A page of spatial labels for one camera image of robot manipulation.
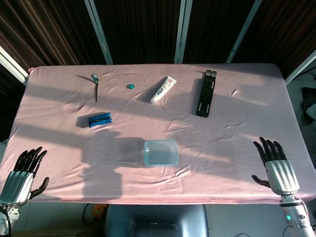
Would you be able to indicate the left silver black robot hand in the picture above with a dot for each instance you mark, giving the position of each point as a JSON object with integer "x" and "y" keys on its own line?
{"x": 17, "y": 184}

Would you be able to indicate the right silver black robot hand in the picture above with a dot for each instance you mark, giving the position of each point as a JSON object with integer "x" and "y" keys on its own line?
{"x": 282, "y": 175}

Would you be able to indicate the clear plastic food container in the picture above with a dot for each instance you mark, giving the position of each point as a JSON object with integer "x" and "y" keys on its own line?
{"x": 160, "y": 154}

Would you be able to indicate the clear lid with blue rim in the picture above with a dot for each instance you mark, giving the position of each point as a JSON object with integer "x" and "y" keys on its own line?
{"x": 146, "y": 163}

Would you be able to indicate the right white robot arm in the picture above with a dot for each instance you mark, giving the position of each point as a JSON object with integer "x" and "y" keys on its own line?
{"x": 295, "y": 214}

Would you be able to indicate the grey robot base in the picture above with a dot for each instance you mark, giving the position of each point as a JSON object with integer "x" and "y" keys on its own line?
{"x": 155, "y": 219}

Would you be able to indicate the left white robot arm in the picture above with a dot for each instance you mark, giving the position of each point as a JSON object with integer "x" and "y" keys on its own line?
{"x": 13, "y": 213}

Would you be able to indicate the pink tablecloth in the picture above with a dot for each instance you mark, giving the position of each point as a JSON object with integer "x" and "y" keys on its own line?
{"x": 222, "y": 138}

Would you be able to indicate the orange device under table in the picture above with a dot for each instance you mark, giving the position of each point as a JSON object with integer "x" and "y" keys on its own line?
{"x": 100, "y": 210}

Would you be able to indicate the blue snack packet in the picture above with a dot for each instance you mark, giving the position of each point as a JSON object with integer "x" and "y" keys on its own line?
{"x": 98, "y": 119}

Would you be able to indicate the black folding stand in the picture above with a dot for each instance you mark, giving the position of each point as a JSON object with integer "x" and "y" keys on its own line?
{"x": 206, "y": 93}

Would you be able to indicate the metal spoon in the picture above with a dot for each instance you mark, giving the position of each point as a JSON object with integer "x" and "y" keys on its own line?
{"x": 96, "y": 91}

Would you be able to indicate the white toothpaste tube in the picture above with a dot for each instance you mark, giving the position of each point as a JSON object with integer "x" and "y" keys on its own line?
{"x": 163, "y": 90}

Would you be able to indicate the small teal bottle cap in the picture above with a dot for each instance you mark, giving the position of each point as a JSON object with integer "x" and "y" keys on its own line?
{"x": 130, "y": 86}

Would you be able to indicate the dark brown pleated curtain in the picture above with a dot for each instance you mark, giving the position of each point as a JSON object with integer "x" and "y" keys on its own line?
{"x": 143, "y": 29}

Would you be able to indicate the white window frame post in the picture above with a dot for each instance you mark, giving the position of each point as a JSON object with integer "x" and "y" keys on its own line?
{"x": 182, "y": 29}
{"x": 98, "y": 29}
{"x": 243, "y": 32}
{"x": 301, "y": 66}
{"x": 13, "y": 65}

